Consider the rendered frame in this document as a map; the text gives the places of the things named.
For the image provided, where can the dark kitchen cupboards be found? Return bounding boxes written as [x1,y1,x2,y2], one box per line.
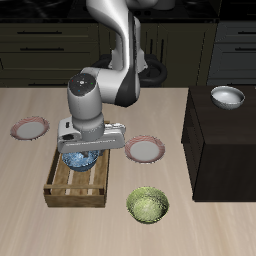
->
[0,0,221,89]

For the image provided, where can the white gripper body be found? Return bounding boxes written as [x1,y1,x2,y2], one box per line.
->
[56,122,127,155]

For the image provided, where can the blue bowl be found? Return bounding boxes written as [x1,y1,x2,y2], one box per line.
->
[61,149,102,173]

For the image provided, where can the green bowl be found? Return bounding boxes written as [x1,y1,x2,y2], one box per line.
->
[125,185,171,225]

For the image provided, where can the white plate with red rim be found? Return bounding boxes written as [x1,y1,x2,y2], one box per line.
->
[9,115,51,141]
[124,134,166,165]

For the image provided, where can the dark wooden cabinet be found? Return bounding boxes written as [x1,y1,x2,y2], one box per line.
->
[180,84,256,203]

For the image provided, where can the white bowl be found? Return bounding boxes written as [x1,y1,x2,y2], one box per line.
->
[210,85,246,111]

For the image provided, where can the wooden slat tray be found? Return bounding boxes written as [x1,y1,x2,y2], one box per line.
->
[43,120,112,209]

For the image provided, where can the grey kitchen drawer unit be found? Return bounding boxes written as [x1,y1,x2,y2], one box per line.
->
[206,19,256,87]

